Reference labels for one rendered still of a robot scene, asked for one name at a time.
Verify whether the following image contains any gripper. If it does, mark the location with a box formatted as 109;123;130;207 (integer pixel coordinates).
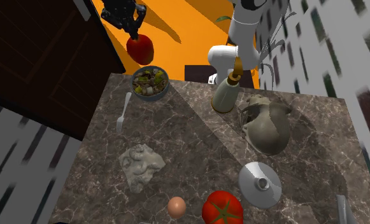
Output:
100;0;148;41

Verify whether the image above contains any red apple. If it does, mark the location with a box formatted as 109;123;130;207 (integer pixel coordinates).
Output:
125;33;155;66

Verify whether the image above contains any grey bowl of chopped food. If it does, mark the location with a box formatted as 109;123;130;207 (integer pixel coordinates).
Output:
129;65;171;102

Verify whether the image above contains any silver fork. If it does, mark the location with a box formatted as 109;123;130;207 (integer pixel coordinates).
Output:
116;92;132;134

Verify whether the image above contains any dark wooden cabinet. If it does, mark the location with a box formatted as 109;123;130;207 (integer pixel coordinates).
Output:
0;0;126;141

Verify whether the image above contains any pale bottle with brown cap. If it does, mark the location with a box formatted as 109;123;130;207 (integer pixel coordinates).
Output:
210;57;245;114

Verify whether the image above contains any pale carved stone fragment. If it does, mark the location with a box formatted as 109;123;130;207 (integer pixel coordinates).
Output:
118;143;167;194

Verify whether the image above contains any beige clay jug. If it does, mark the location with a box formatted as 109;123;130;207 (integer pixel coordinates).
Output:
239;94;293;156

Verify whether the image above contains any brown egg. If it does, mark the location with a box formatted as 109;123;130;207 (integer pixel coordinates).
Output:
167;195;187;220

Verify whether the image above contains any grey round lid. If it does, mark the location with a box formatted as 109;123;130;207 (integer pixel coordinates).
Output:
238;161;283;209

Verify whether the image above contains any red tomato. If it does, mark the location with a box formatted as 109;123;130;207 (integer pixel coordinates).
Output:
201;190;245;224

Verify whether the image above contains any grey metal object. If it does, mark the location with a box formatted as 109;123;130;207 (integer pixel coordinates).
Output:
336;193;357;224

